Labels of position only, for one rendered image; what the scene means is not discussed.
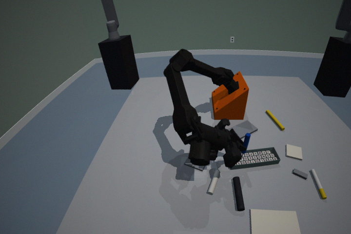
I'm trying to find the blue stylus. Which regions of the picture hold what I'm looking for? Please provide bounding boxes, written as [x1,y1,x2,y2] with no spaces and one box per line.
[241,133,251,155]

